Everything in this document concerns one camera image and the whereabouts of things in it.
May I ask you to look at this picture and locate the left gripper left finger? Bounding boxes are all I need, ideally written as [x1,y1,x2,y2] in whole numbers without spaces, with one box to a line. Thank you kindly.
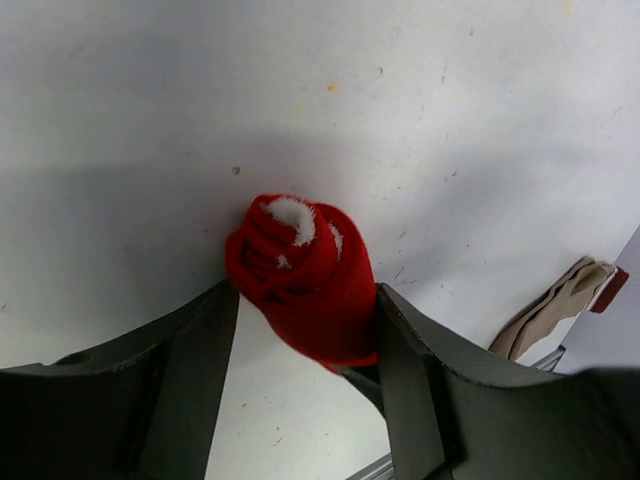
[1,281,239,479]

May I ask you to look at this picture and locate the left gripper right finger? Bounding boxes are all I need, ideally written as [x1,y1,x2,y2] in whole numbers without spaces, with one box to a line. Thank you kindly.
[341,284,639,479]

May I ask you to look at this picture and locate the tan sock maroon stripes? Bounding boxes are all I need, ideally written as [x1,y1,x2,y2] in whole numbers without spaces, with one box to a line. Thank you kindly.
[489,256,629,361]

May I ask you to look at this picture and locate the red christmas sock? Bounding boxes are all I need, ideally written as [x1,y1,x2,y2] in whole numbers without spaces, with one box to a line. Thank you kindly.
[225,194,377,372]

